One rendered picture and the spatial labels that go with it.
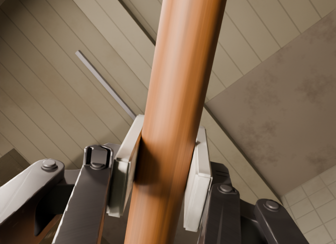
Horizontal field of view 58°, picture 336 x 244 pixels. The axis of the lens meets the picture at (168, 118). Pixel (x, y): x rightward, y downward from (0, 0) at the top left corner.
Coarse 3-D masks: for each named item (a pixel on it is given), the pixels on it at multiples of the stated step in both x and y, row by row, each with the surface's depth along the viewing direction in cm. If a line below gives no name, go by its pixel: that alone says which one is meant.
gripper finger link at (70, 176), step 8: (104, 144) 16; (112, 144) 16; (64, 176) 13; (72, 176) 13; (56, 184) 12; (64, 184) 12; (72, 184) 12; (48, 192) 12; (56, 192) 12; (64, 192) 12; (40, 200) 12; (48, 200) 12; (56, 200) 12; (64, 200) 12; (40, 208) 12; (48, 208) 12; (56, 208) 12; (64, 208) 12
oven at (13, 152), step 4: (8, 152) 185; (12, 152) 188; (16, 152) 190; (12, 156) 185; (16, 156) 188; (20, 156) 191; (16, 160) 186; (20, 160) 189; (24, 160) 192; (20, 164) 187; (24, 164) 189; (28, 164) 192; (24, 168) 187; (104, 240) 206
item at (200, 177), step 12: (204, 132) 19; (204, 144) 17; (192, 156) 17; (204, 156) 15; (192, 168) 15; (204, 168) 14; (192, 180) 14; (204, 180) 13; (192, 192) 14; (204, 192) 13; (192, 204) 14; (204, 204) 14; (192, 216) 14; (192, 228) 14
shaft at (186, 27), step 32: (192, 0) 13; (224, 0) 14; (160, 32) 14; (192, 32) 14; (160, 64) 14; (192, 64) 14; (160, 96) 15; (192, 96) 15; (160, 128) 15; (192, 128) 15; (160, 160) 15; (160, 192) 16; (128, 224) 18; (160, 224) 17
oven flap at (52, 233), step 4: (60, 216) 190; (60, 220) 187; (56, 224) 183; (52, 228) 179; (56, 228) 180; (48, 232) 175; (52, 232) 176; (48, 236) 172; (52, 236) 174; (44, 240) 169; (48, 240) 170; (52, 240) 171
